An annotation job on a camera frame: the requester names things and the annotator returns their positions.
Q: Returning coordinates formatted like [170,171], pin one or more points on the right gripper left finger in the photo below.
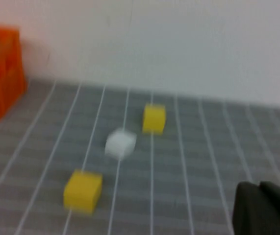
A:
[250,215]

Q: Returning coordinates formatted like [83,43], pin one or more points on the orange plastic cutlery crate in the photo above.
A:
[0,73]

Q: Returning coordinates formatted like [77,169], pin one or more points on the grey checked tablecloth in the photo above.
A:
[179,171]

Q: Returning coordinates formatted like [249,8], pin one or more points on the yellow cube block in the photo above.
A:
[154,118]
[83,192]

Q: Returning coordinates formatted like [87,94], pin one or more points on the white cube block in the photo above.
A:
[120,144]

